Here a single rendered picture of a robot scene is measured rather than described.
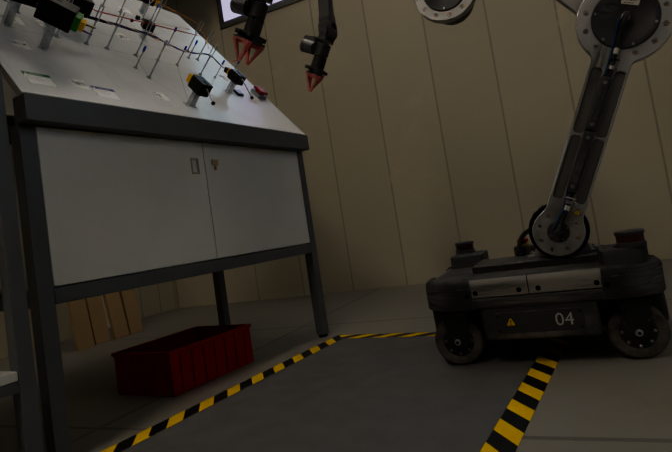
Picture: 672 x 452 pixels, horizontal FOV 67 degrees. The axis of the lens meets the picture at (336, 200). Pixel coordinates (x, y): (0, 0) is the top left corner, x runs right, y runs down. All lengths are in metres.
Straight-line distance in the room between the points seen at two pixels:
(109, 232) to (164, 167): 0.28
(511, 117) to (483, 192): 0.50
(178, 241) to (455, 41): 2.47
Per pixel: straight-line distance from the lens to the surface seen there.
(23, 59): 1.60
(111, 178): 1.53
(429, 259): 3.48
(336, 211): 3.67
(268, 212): 1.97
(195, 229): 1.69
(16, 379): 1.33
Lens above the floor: 0.43
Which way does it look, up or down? 4 degrees up
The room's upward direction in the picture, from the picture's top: 9 degrees counter-clockwise
